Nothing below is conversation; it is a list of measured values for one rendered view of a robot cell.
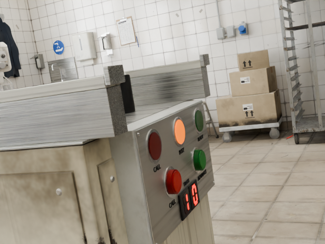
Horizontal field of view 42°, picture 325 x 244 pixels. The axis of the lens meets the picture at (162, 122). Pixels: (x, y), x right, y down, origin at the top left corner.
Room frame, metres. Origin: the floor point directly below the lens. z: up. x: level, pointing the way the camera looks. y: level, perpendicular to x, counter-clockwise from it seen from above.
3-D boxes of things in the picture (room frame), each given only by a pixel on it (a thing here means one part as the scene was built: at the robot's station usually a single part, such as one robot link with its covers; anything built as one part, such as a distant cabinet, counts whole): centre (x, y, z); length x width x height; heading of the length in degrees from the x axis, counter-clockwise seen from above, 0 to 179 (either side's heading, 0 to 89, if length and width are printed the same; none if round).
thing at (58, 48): (5.85, 1.24, 1.36); 0.20 x 0.01 x 0.20; 62
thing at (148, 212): (0.55, 0.00, 0.77); 0.24 x 0.04 x 0.14; 155
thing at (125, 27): (5.34, 0.26, 1.37); 0.27 x 0.02 x 0.40; 62
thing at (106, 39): (5.40, 0.57, 1.27); 0.19 x 0.10 x 0.30; 152
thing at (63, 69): (5.64, 1.24, 0.93); 0.99 x 0.38 x 1.09; 62
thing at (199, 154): (0.59, -0.04, 0.76); 0.03 x 0.02 x 0.03; 155
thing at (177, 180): (0.50, 0.00, 0.76); 0.03 x 0.02 x 0.03; 155
